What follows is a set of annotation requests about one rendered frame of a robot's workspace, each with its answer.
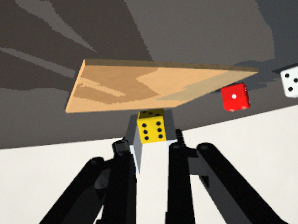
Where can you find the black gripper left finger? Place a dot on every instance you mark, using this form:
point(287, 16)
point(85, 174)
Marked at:
point(83, 199)

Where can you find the cream white die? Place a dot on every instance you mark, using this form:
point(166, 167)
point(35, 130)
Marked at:
point(290, 81)

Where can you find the tan square mat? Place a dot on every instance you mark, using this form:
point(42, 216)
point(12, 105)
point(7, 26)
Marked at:
point(104, 84)

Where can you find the red die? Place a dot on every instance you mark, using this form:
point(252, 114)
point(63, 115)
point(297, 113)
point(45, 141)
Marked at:
point(235, 97)

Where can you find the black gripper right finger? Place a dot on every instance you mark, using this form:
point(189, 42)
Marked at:
point(236, 200)

